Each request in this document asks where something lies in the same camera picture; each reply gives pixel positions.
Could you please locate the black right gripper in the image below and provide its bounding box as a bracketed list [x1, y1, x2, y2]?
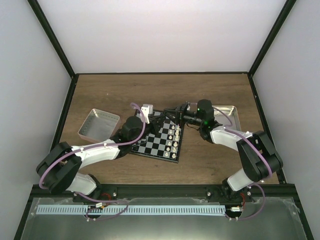
[163, 103, 204, 129]

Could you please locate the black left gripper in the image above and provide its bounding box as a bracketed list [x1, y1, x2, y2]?
[131, 115, 166, 145]

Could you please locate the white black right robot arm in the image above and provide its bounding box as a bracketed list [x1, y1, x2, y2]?
[164, 99, 283, 202]

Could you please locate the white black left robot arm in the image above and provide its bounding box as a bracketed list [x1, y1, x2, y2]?
[36, 114, 166, 202]

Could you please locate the magnetic chess board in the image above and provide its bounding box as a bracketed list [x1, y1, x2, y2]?
[130, 109, 184, 163]

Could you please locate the pink metal tin tray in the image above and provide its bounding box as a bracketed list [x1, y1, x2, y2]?
[78, 108, 121, 143]

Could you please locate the gold metal tin tray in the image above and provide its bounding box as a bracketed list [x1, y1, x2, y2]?
[213, 105, 242, 131]

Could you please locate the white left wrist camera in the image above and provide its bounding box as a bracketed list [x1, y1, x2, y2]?
[140, 104, 154, 124]

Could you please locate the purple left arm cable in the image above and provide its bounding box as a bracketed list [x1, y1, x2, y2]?
[38, 102, 148, 222]

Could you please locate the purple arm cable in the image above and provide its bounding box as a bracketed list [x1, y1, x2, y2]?
[38, 102, 148, 222]
[212, 109, 273, 221]

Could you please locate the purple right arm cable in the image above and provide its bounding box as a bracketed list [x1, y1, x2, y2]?
[212, 109, 273, 221]

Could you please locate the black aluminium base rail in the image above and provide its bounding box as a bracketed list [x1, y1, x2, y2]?
[29, 184, 298, 203]

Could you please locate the light blue slotted cable duct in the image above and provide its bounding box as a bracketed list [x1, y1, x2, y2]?
[36, 204, 226, 216]

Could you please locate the black enclosure frame post right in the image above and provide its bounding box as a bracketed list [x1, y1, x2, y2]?
[249, 0, 297, 76]

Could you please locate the black enclosure frame post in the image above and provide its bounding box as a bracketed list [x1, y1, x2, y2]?
[26, 0, 76, 77]
[249, 0, 297, 76]

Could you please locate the black enclosure frame post left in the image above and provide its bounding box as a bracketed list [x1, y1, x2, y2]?
[26, 0, 76, 77]

